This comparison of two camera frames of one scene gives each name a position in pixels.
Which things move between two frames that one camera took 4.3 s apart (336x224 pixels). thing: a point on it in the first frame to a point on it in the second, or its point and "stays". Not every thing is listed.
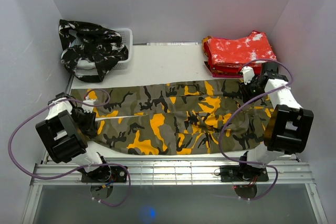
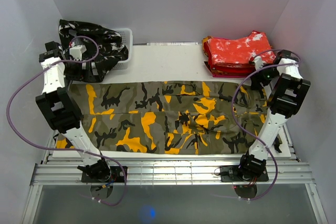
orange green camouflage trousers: [174, 119] stays
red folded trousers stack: [226, 55] stays
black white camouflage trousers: [90, 49] stays
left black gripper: [89, 127] to [82, 74]
